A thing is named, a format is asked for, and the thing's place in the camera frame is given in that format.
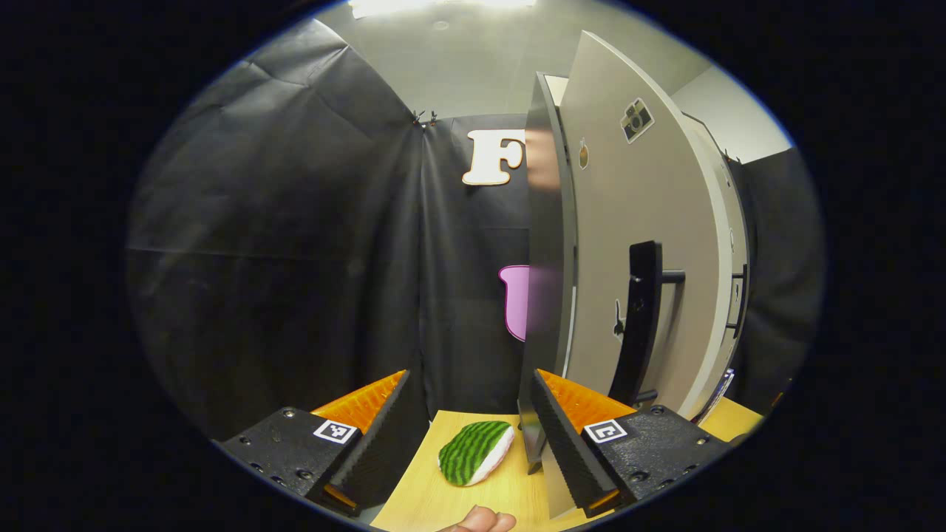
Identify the white cabinet door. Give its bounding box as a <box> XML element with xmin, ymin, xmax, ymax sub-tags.
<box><xmin>542</xmin><ymin>30</ymin><xmax>732</xmax><ymax>519</ymax></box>
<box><xmin>680</xmin><ymin>111</ymin><xmax>752</xmax><ymax>415</ymax></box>

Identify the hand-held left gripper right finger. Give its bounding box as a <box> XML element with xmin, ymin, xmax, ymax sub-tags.
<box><xmin>529</xmin><ymin>367</ymin><xmax>730</xmax><ymax>519</ymax></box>

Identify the white shoe cabinet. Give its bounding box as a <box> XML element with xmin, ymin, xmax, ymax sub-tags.
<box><xmin>517</xmin><ymin>70</ymin><xmax>752</xmax><ymax>475</ymax></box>

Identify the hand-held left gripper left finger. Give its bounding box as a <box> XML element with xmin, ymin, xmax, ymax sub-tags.
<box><xmin>213</xmin><ymin>369</ymin><xmax>415</xmax><ymax>518</ymax></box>

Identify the watermelon slice plush toy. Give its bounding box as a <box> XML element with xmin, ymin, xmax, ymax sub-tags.
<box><xmin>437</xmin><ymin>420</ymin><xmax>517</xmax><ymax>488</ymax></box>

